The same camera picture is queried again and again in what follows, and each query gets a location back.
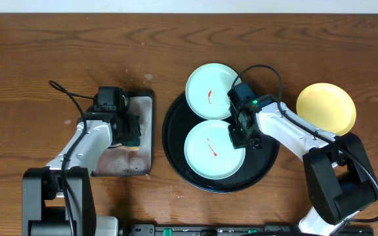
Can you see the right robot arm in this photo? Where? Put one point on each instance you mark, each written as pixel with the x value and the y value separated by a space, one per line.
pixel 339 175

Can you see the yellow plate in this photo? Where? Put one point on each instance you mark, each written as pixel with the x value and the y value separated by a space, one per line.
pixel 327 107

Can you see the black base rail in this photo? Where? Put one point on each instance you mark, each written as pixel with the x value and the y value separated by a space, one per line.
pixel 188 230

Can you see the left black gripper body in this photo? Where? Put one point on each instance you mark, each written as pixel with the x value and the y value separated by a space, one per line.
pixel 133 130

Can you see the rectangular black soapy tray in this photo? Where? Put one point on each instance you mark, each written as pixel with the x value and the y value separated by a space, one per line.
pixel 121 160

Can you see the light blue plate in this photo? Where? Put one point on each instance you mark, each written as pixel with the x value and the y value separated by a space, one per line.
pixel 209 152
pixel 207 88

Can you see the green yellow sponge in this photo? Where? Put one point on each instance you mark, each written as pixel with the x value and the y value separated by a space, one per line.
pixel 132 145

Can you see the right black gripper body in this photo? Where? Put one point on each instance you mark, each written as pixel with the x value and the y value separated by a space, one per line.
pixel 241 139

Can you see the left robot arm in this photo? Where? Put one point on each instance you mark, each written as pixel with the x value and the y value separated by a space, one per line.
pixel 57 199

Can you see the round black tray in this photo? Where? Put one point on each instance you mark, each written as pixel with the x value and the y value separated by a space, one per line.
pixel 178 122

